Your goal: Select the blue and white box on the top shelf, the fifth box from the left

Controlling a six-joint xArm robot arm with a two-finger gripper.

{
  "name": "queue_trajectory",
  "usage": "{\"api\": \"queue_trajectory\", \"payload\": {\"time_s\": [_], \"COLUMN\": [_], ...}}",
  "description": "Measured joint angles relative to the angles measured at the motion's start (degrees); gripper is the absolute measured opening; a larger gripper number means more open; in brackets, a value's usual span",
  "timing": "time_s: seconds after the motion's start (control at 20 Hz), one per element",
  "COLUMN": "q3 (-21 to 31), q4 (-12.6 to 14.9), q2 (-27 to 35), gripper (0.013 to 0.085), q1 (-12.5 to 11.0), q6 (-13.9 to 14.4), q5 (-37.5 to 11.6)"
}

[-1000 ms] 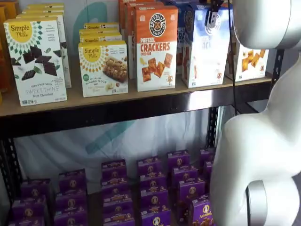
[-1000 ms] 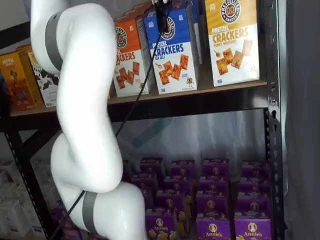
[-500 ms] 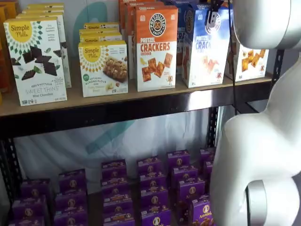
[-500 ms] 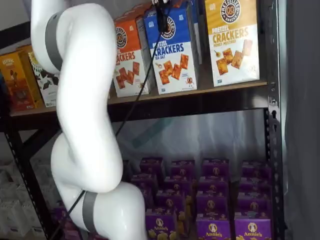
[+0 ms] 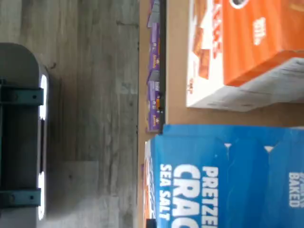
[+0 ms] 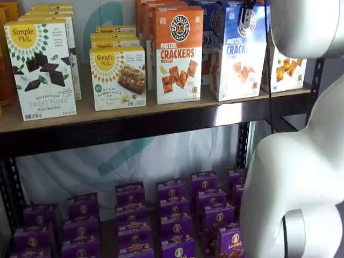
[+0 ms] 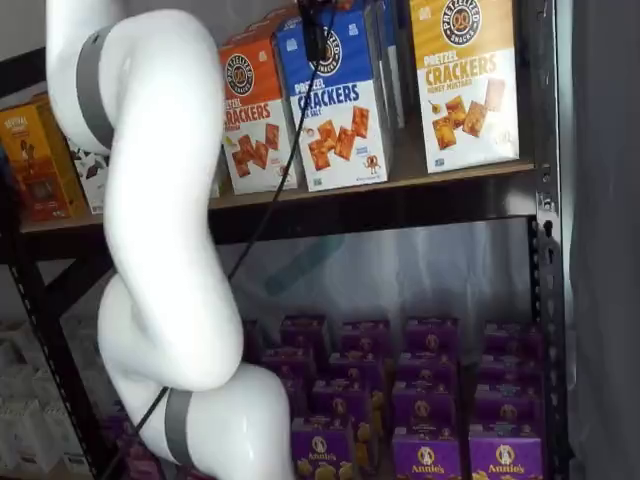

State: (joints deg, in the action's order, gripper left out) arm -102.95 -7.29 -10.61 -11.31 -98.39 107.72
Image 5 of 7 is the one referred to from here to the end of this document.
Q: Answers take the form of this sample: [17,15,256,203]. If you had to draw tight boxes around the purple Annie's box orange label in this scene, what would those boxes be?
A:
[145,80,164,133]

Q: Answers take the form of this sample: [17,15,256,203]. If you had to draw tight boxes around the purple Annie's box red label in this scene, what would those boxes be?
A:
[146,22,162,81]

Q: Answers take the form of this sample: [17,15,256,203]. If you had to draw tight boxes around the purple Annie's snack box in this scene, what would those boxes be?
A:
[146,0,161,28]

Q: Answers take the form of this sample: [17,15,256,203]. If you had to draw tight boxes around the blue pretzel crackers box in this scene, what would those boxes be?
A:
[144,124,304,228]

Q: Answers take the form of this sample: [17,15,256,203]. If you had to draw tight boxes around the orange white cracker box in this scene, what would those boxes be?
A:
[186,0,304,113]

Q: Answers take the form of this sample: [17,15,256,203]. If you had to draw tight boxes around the grey rounded base platform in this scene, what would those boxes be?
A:
[0,42,48,222]

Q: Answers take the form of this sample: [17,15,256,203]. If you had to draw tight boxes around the black metal shelf rail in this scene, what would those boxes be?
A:
[159,0,167,135]

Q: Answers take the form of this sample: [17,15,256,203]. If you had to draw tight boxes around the teal metal mounting frame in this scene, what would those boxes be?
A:
[0,79,45,208]

